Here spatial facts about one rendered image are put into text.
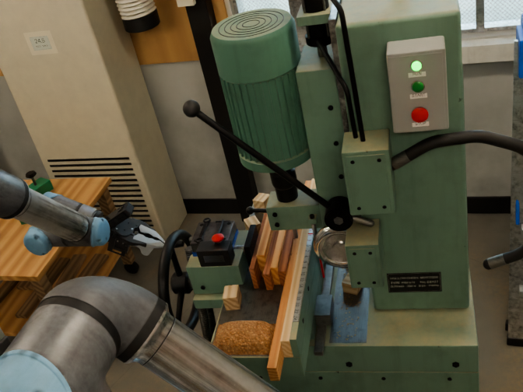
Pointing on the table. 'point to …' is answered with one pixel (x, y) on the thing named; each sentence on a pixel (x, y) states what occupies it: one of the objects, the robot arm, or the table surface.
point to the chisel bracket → (292, 212)
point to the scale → (303, 279)
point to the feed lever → (342, 215)
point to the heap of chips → (244, 337)
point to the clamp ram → (249, 243)
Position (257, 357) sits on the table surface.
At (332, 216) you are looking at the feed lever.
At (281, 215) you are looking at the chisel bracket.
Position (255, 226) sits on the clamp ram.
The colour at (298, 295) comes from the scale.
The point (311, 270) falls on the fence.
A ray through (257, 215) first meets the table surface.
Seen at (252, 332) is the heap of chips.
